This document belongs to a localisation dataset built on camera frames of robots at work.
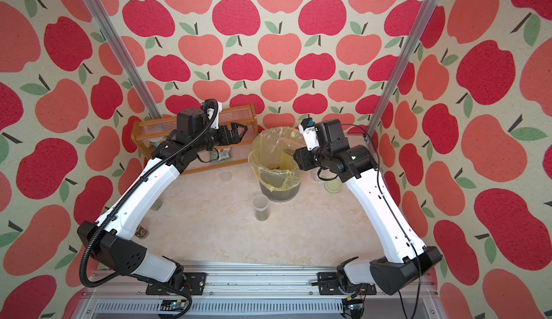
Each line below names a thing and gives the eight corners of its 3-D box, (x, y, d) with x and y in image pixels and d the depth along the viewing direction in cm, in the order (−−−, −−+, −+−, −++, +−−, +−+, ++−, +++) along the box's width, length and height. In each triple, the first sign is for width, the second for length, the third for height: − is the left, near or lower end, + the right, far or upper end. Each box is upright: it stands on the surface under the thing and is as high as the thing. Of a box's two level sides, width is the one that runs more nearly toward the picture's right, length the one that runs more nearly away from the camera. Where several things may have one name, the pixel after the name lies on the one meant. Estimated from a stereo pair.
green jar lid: (325, 193, 100) (326, 191, 99) (323, 183, 104) (324, 180, 102) (341, 193, 100) (342, 191, 99) (339, 183, 104) (340, 180, 102)
